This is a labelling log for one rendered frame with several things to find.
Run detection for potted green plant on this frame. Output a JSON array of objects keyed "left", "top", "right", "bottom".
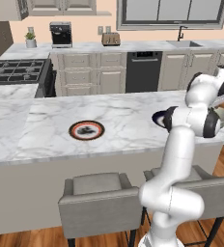
[{"left": 24, "top": 31, "right": 38, "bottom": 49}]

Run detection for beige door cupboard run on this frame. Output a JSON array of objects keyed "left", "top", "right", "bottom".
[{"left": 157, "top": 49, "right": 224, "bottom": 93}]

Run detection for beige wall cupboards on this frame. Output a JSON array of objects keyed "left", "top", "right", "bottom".
[{"left": 26, "top": 0, "right": 98, "bottom": 17}]

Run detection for black gas hob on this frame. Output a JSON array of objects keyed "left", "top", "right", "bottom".
[{"left": 0, "top": 58, "right": 51, "bottom": 87}]

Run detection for beige kitchen island base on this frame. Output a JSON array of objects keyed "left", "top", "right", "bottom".
[{"left": 0, "top": 142, "right": 224, "bottom": 238}]

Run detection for black oven range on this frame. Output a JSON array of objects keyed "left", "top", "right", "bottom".
[{"left": 34, "top": 59, "right": 58, "bottom": 99}]

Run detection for grey framed window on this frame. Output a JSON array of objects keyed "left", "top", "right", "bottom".
[{"left": 116, "top": 0, "right": 224, "bottom": 32}]

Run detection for black coffee machine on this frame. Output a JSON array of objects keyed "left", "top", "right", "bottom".
[{"left": 48, "top": 21, "right": 74, "bottom": 49}]

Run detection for steel sink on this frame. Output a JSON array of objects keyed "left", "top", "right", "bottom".
[{"left": 166, "top": 40, "right": 204, "bottom": 49}]

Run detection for brown toaster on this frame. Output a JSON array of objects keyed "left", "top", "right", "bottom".
[{"left": 100, "top": 31, "right": 122, "bottom": 47}]

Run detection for black tap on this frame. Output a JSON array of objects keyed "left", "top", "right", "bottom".
[{"left": 177, "top": 25, "right": 189, "bottom": 42}]

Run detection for beige drawer cupboard run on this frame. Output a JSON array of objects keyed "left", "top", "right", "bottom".
[{"left": 49, "top": 51, "right": 128, "bottom": 97}]

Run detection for grey upholstered stool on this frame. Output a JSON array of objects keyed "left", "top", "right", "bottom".
[
  {"left": 57, "top": 172, "right": 145, "bottom": 247},
  {"left": 143, "top": 164, "right": 224, "bottom": 247}
]

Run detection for black dishwasher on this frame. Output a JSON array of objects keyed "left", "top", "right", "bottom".
[{"left": 125, "top": 50, "right": 163, "bottom": 95}]

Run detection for beige corner wall cupboard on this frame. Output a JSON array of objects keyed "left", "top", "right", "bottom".
[{"left": 0, "top": 0, "right": 30, "bottom": 22}]

